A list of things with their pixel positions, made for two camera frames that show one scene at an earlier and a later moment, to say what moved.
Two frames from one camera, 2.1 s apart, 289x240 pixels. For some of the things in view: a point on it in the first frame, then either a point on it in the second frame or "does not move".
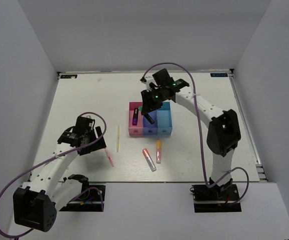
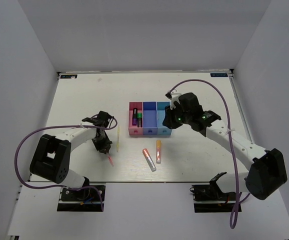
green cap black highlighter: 147,116 → 139,120
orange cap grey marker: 149,159 does not move
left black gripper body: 97,145 → 102,142
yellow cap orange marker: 158,151 does not move
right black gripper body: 154,98 → 177,117
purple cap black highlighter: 135,118 does not move
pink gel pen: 109,158 does not move
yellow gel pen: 118,138 does not move
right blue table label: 218,74 does not move
